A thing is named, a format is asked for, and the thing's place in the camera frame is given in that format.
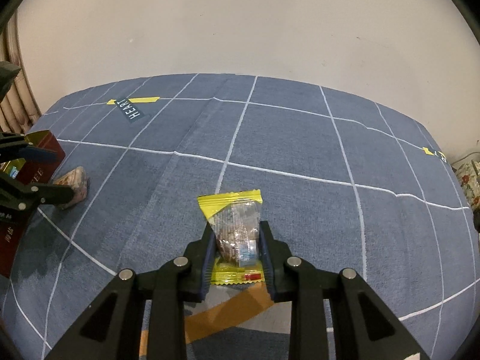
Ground beige patterned curtain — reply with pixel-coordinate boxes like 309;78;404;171
1;13;41;133

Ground white paper patch right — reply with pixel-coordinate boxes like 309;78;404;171
185;286;291;334

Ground maroon gold toffee tin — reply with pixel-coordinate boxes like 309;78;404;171
1;130;74;278

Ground yellow brown candy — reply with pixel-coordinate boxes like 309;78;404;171
198;189;264;285

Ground cluttered shelf items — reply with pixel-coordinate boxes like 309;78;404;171
452;159;480;233

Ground brown red brick candy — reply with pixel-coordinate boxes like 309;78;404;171
53;166;89;210

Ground orange tape strip right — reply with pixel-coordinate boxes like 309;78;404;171
139;282;275;357

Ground blue checked tablecloth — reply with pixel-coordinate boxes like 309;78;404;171
1;73;479;359

